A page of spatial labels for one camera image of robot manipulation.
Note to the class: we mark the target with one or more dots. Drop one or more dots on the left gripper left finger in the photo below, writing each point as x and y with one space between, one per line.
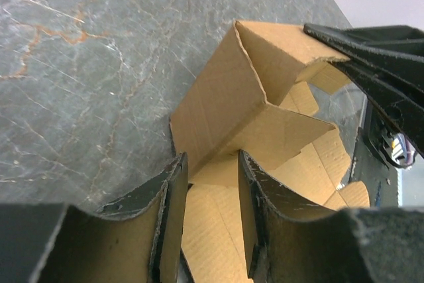
134 238

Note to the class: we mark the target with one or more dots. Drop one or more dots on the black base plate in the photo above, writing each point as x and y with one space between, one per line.
371 163

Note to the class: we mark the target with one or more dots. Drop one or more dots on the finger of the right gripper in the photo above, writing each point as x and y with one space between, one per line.
397 49
397 96

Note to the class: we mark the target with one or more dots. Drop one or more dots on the brown cardboard box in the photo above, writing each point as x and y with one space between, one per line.
254 95

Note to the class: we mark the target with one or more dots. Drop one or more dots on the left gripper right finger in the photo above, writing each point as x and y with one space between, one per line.
288 238

